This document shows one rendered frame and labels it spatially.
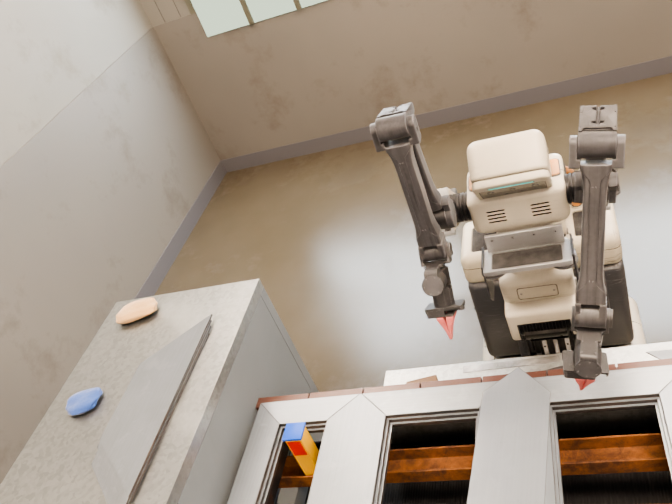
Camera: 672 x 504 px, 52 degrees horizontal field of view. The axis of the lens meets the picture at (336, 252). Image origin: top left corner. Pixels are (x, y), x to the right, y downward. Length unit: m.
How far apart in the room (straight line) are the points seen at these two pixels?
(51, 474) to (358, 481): 0.86
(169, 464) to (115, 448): 0.19
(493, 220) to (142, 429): 1.16
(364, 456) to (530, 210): 0.83
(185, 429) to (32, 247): 2.24
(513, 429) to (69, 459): 1.23
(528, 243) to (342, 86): 3.38
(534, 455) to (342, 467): 0.50
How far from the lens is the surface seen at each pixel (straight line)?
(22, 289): 3.92
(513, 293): 2.22
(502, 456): 1.81
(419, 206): 1.74
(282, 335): 2.46
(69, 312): 4.14
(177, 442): 1.95
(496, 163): 1.90
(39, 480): 2.17
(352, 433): 1.98
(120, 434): 2.06
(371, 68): 5.15
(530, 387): 1.94
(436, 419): 1.96
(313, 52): 5.19
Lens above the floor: 2.29
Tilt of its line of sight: 33 degrees down
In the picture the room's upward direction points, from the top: 23 degrees counter-clockwise
